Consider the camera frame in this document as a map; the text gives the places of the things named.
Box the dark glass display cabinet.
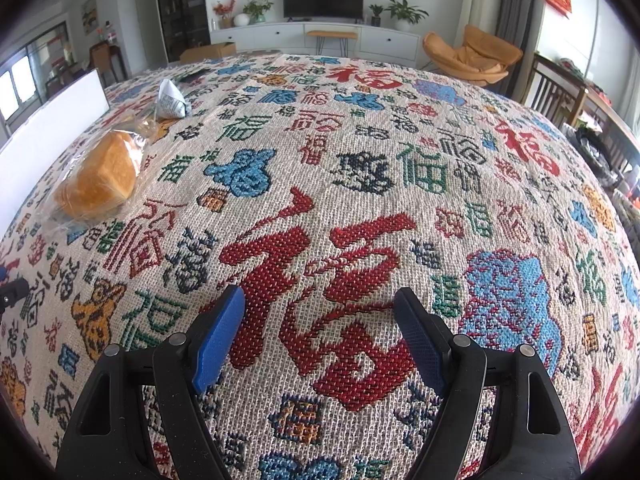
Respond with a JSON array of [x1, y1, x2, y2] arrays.
[[152, 0, 211, 63]]

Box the brown cardboard box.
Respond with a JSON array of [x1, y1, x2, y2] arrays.
[[179, 41, 237, 65]]

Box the orange lounge chair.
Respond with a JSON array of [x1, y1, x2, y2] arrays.
[[422, 24, 523, 88]]

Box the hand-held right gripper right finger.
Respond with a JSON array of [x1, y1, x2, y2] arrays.
[[392, 287, 583, 480]]

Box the grey triangular packet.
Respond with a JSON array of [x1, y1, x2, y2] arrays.
[[157, 78, 193, 120]]

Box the leafy plant in glass vase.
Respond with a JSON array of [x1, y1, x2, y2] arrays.
[[242, 0, 275, 24]]

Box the wooden stool with metal legs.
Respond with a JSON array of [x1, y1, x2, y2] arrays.
[[306, 30, 360, 58]]

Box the bread loaf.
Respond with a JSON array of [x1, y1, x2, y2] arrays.
[[50, 115, 166, 226]]

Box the red flowers in vase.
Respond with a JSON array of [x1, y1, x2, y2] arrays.
[[212, 0, 237, 29]]

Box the white television cabinet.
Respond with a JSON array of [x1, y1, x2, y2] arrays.
[[210, 19, 421, 68]]

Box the large potted green plant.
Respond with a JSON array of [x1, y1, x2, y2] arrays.
[[385, 0, 430, 31]]

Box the balcony window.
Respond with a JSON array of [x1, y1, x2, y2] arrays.
[[0, 22, 71, 131]]

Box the cloth-covered standing air conditioner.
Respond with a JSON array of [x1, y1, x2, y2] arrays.
[[452, 0, 506, 51]]

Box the grey curtain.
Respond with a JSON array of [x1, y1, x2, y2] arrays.
[[497, 0, 546, 96]]

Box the white cardboard box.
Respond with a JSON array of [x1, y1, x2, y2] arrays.
[[0, 67, 111, 241]]

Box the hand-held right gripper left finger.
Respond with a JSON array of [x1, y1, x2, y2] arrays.
[[55, 284, 246, 480]]

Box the cluttered wooden side table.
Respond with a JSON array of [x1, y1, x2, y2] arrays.
[[565, 57, 640, 221]]

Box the dark wooden chair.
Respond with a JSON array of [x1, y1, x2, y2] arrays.
[[522, 52, 588, 121]]

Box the printed woven blanket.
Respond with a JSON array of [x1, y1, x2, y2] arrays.
[[0, 50, 640, 480]]

